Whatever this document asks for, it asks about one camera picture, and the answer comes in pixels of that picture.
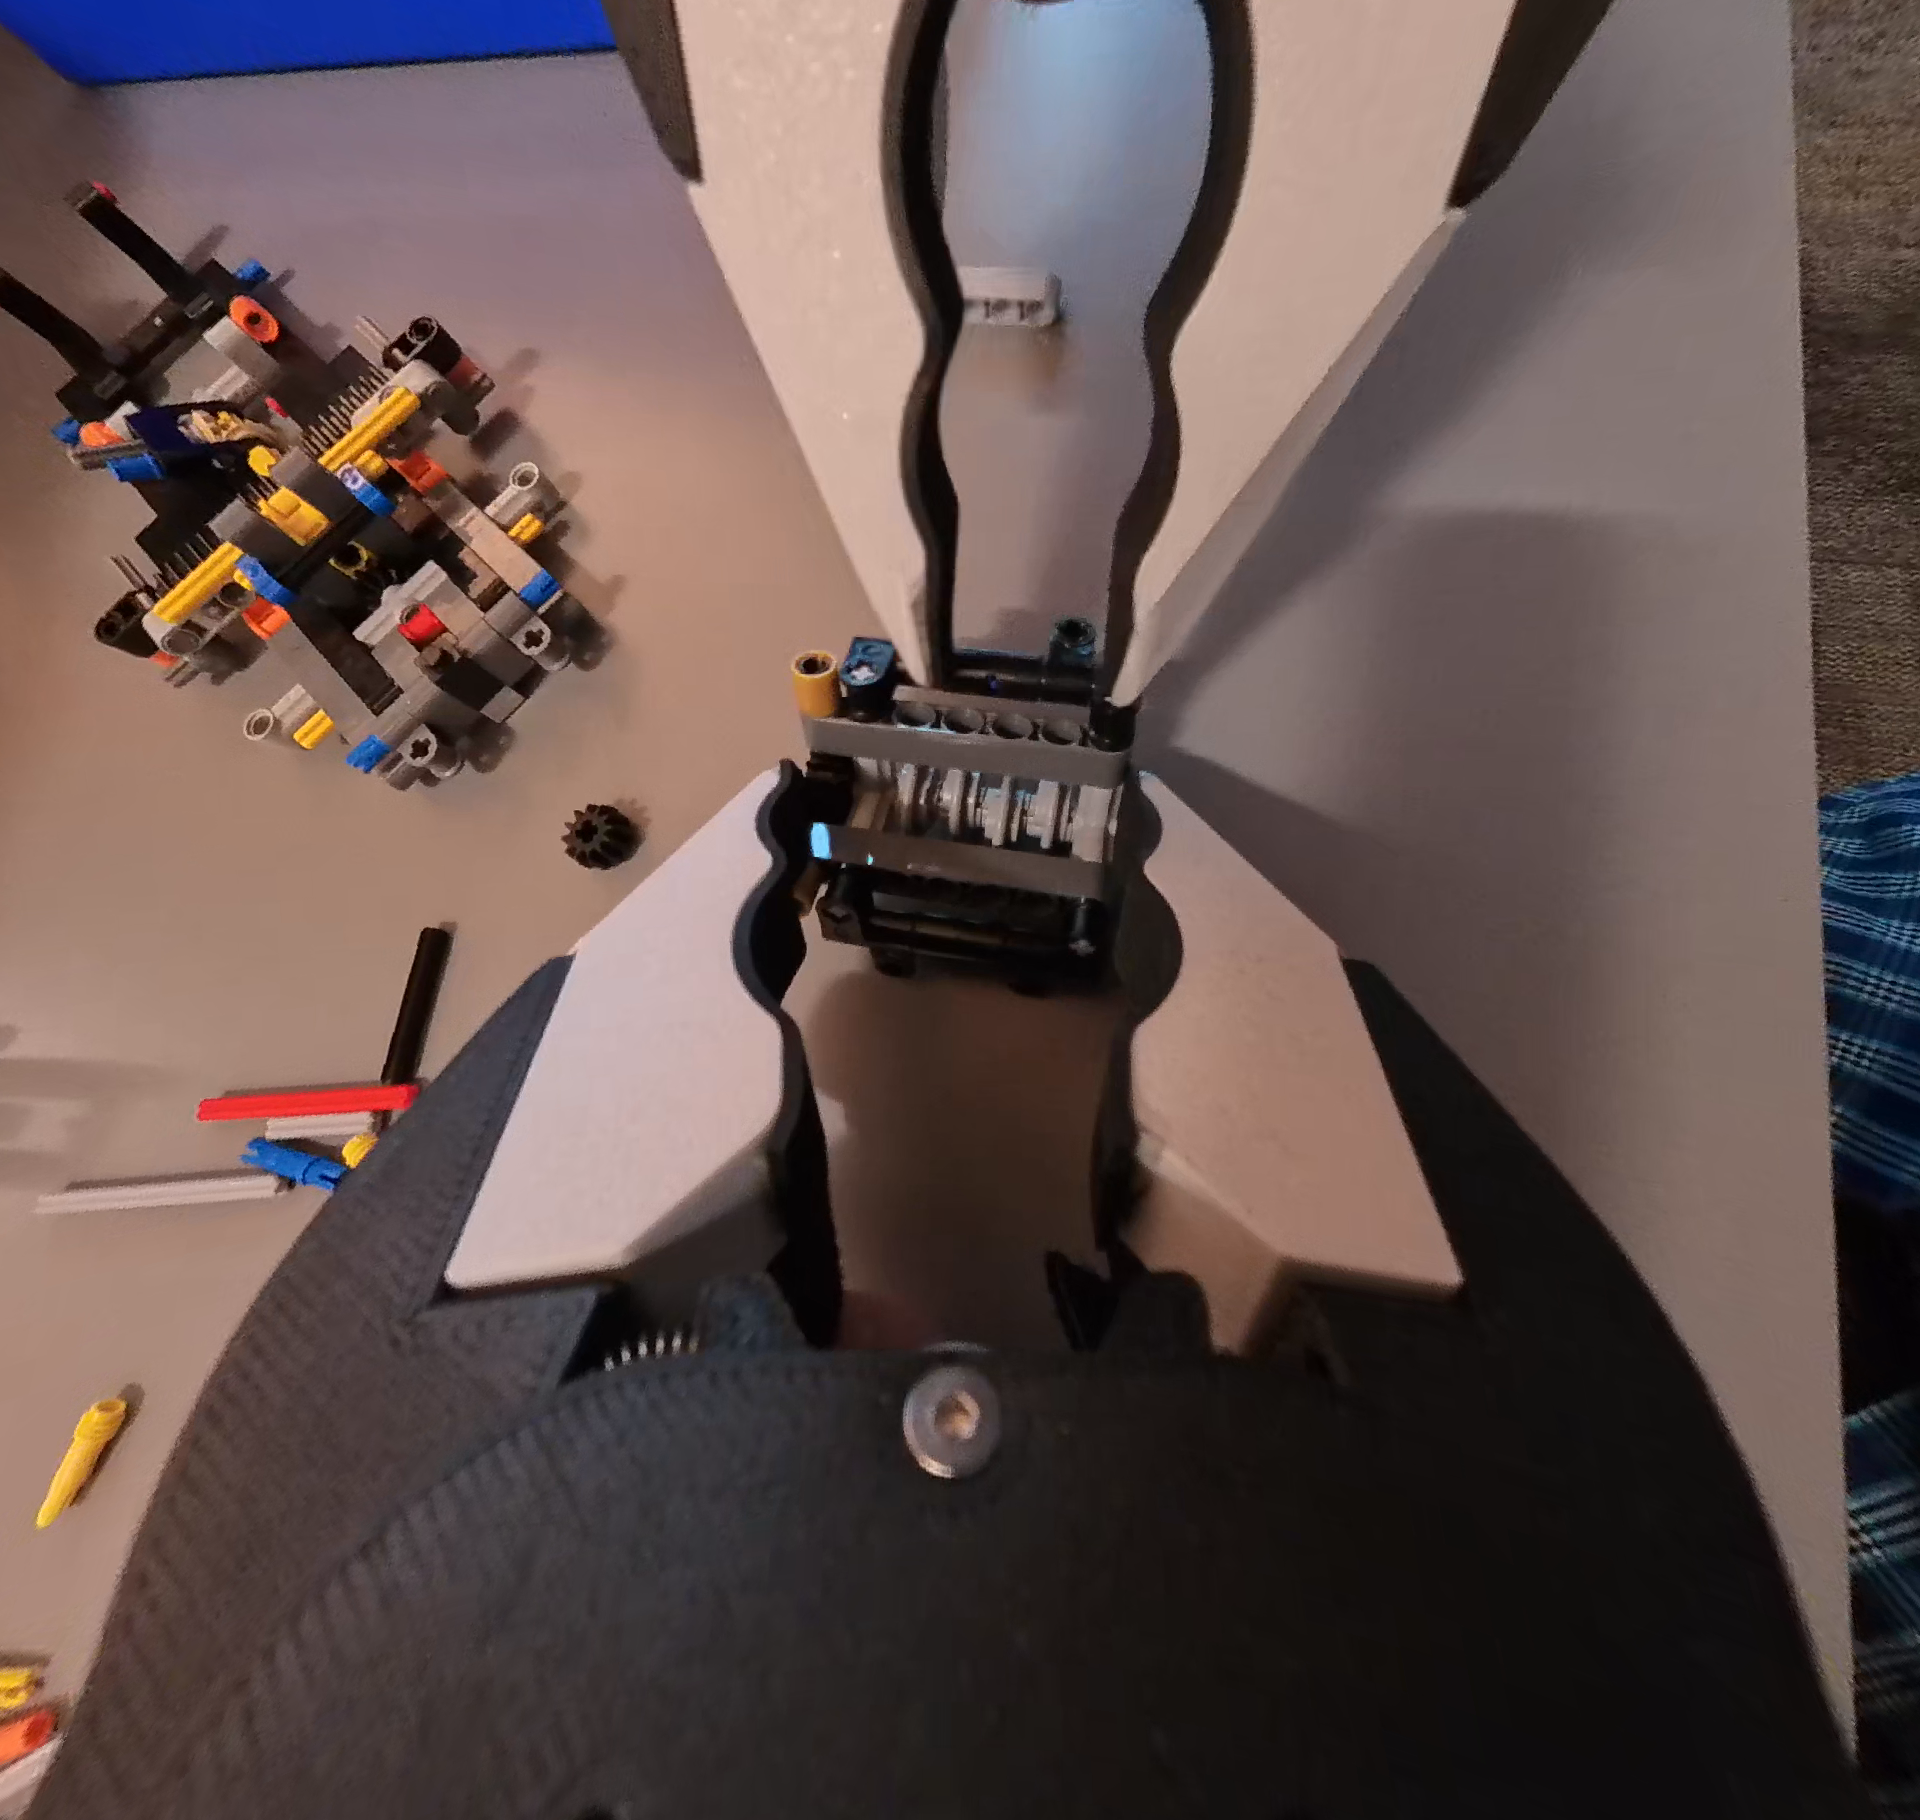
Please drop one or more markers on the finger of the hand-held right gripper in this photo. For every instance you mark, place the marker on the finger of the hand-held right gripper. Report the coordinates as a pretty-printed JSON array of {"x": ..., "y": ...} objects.
[
  {"x": 794, "y": 201},
  {"x": 1350, "y": 125}
]

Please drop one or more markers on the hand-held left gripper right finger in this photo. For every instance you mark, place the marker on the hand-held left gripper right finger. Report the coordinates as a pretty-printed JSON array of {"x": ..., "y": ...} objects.
[{"x": 1274, "y": 1099}]

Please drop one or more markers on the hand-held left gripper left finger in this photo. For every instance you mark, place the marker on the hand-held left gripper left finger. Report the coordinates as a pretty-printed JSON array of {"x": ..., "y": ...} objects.
[{"x": 630, "y": 1099}]

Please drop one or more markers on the small grey lego engine assembly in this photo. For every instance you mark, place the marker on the small grey lego engine assembly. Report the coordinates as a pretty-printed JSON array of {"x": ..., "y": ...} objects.
[{"x": 960, "y": 816}]

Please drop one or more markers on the black lego beam with pins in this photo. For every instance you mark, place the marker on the black lego beam with pins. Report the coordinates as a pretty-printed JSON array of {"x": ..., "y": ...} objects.
[{"x": 871, "y": 667}]

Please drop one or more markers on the black lego axle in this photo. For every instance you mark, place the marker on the black lego axle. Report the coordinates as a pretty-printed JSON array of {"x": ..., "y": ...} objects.
[{"x": 416, "y": 1003}]

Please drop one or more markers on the light grey lego beam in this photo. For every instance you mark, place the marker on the light grey lego beam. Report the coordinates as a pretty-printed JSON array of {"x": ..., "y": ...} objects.
[{"x": 1012, "y": 302}]

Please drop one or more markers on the black lego gear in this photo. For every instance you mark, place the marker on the black lego gear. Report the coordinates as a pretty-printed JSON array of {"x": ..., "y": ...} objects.
[{"x": 602, "y": 838}]

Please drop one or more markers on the short grey lego axle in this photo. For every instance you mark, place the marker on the short grey lego axle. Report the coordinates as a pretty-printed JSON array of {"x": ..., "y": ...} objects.
[{"x": 319, "y": 1127}]

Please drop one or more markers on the red lego axle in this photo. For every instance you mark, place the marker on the red lego axle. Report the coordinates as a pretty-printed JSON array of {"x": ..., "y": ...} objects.
[{"x": 309, "y": 1103}]

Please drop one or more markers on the blue lego pin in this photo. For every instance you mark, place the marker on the blue lego pin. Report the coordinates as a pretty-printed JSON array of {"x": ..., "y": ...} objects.
[{"x": 292, "y": 1162}]

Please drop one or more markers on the long grey lego axle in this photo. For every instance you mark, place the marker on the long grey lego axle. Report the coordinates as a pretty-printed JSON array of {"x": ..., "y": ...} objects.
[{"x": 150, "y": 1194}]

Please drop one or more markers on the large multicoloured lego assembly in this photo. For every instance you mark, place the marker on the large multicoloured lego assembly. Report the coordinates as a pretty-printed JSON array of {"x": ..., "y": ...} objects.
[{"x": 314, "y": 561}]

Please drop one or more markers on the yellow pointed lego pin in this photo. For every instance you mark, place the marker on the yellow pointed lego pin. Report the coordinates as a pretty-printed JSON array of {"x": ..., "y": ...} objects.
[{"x": 82, "y": 1461}]

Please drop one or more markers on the orange lego pin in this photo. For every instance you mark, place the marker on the orange lego pin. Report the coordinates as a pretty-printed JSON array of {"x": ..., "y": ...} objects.
[{"x": 24, "y": 1739}]

